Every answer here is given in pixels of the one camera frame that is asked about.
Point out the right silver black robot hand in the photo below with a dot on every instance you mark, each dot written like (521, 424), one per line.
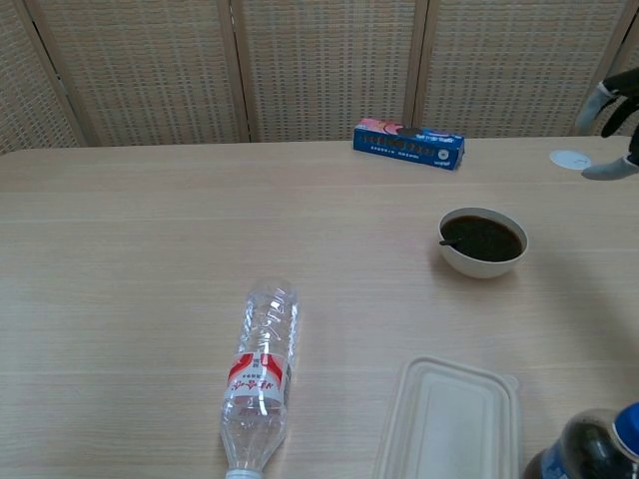
(624, 95)

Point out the black plastic spoon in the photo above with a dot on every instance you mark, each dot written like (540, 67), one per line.
(449, 242)

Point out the white bowl of dark liquid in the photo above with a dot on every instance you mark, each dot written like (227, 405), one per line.
(479, 267)

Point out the blue cardboard box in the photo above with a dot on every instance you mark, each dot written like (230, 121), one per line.
(404, 147)

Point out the white takeaway food container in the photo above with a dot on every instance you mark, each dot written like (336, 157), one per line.
(449, 429)

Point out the woven bamboo screen panel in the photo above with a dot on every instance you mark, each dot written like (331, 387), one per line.
(30, 90)
(594, 131)
(150, 75)
(324, 65)
(514, 65)

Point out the white round table cap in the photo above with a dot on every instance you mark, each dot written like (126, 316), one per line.
(566, 158)

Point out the dark drink bottle blue cap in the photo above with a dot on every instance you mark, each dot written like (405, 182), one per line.
(589, 449)

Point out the clear plastic water bottle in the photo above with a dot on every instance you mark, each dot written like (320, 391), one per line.
(259, 389)

